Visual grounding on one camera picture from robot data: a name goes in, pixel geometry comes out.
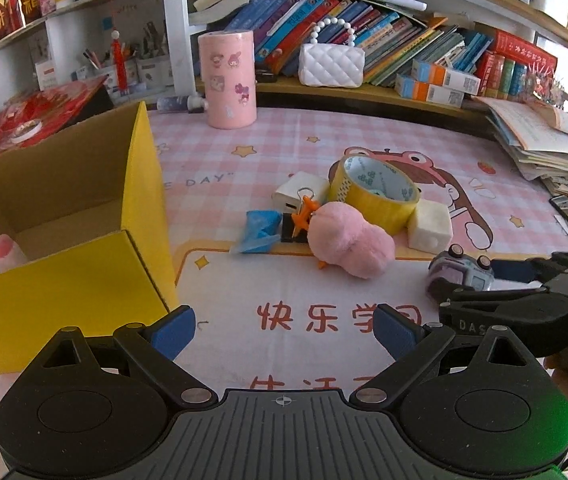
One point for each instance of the pink checked printed tablecloth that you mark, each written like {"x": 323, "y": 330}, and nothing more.
{"x": 364, "y": 135}

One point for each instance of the white bookshelf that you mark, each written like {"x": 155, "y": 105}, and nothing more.
{"x": 174, "y": 35}

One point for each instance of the white foam cube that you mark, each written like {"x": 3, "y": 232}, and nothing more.
{"x": 429, "y": 227}

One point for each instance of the red plastic sheet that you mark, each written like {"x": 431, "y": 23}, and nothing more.
{"x": 59, "y": 105}

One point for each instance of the pile of papers and booklets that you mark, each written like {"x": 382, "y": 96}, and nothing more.
{"x": 544, "y": 140}

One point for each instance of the white quilted handbag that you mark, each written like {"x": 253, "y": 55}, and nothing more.
{"x": 331, "y": 66}

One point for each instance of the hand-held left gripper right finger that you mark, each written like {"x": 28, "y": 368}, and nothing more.
{"x": 393, "y": 334}

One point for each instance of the red tassel ornament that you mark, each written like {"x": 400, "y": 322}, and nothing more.
{"x": 118, "y": 60}

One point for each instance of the white power adapter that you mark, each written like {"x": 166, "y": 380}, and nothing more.
{"x": 298, "y": 187}

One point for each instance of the yellow cardboard box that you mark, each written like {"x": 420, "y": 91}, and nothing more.
{"x": 64, "y": 310}

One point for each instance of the yellow tape roll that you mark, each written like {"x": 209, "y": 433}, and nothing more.
{"x": 381, "y": 210}

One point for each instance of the black binder clip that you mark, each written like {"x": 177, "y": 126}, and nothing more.
{"x": 291, "y": 230}

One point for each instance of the pink cartoon cylinder container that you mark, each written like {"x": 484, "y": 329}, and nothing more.
{"x": 228, "y": 80}

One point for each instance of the row of colourful books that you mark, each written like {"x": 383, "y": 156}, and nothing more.
{"x": 394, "y": 35}

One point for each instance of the round pink plush toy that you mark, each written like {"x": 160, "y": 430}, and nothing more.
{"x": 349, "y": 245}

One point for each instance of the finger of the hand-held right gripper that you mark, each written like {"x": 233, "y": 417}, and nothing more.
{"x": 509, "y": 315}
{"x": 514, "y": 270}

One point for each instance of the orange star clip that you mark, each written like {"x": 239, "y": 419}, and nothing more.
{"x": 306, "y": 214}

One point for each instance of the white tape roll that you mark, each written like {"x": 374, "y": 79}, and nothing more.
{"x": 26, "y": 130}

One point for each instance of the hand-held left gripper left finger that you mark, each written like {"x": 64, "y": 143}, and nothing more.
{"x": 174, "y": 334}

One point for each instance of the colourful flower decoration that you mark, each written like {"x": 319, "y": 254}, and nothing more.
{"x": 544, "y": 85}

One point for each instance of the white box with red label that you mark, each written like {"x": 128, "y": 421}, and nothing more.
{"x": 46, "y": 74}

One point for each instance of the dark spray bottle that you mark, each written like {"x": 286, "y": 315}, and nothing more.
{"x": 179, "y": 104}

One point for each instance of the blue plastic packet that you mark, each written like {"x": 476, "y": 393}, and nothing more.
{"x": 259, "y": 230}

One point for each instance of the purple toy car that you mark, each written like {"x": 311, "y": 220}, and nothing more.
{"x": 459, "y": 271}

